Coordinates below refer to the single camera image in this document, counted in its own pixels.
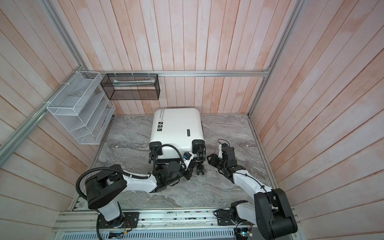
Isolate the white and black suitcase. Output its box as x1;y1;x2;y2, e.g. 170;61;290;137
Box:
149;108;206;175

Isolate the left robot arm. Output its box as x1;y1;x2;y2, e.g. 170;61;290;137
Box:
76;161;196;228

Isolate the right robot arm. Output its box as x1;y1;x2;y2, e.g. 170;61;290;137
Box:
207;146;298;240

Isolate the green circuit board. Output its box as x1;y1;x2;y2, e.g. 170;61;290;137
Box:
237;228;253;239

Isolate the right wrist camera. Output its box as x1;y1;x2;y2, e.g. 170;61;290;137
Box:
218;144;227;159

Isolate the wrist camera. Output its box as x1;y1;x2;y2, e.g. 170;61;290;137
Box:
181;152;195;171
218;144;227;159

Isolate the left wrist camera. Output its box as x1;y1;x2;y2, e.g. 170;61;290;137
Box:
181;152;195;171

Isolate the aluminium front rail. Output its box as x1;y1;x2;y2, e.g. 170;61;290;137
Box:
52;206;301;233

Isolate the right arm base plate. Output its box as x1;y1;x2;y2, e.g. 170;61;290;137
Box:
213;208;239;226

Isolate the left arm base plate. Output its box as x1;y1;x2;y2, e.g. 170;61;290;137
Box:
97;212;140;230

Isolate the black corrugated cable conduit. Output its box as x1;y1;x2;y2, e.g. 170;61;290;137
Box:
74;143;185;240

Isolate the black mesh wall basket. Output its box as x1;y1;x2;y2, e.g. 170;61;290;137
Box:
101;73;161;101

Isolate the white wire mesh rack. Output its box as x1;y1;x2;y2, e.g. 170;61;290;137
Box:
47;72;116;145

